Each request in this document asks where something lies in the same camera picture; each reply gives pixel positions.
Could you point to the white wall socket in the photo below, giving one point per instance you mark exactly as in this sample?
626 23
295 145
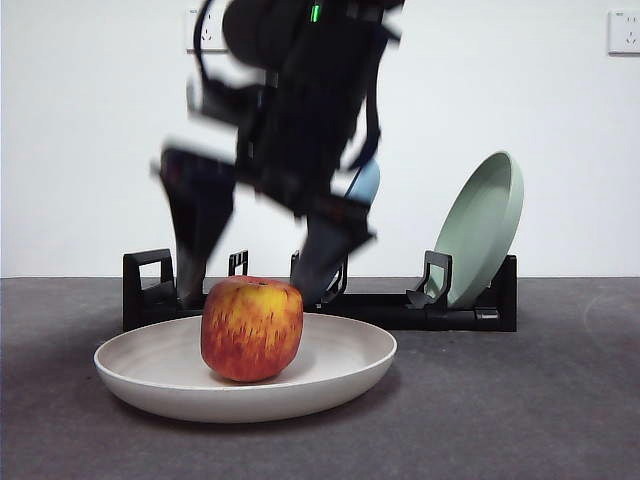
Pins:
214 44
625 32

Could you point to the cream yellow round plate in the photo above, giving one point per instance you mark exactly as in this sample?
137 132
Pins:
150 370

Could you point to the green round plate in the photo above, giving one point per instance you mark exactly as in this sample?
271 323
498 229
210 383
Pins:
480 215

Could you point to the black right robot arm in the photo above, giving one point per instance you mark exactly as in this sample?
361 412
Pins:
310 100

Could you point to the black plastic plate rack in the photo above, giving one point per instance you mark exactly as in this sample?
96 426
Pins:
450 320

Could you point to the red yellow apple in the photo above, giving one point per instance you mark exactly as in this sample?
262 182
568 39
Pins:
252 330

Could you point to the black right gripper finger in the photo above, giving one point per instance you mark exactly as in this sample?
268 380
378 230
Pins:
197 225
325 245

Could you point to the blue round plate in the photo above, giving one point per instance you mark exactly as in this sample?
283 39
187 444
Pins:
367 182

